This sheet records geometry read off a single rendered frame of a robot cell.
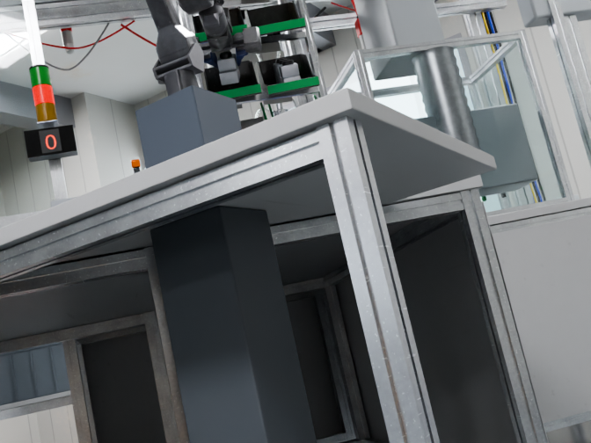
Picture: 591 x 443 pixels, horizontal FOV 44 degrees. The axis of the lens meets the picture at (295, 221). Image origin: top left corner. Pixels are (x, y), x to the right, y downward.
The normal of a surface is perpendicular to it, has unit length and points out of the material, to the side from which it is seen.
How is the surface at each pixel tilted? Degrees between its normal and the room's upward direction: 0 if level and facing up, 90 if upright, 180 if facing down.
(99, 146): 90
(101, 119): 90
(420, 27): 90
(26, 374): 90
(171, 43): 103
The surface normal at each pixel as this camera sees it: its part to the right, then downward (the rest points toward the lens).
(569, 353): 0.20, -0.22
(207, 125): 0.84, -0.27
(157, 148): -0.49, -0.04
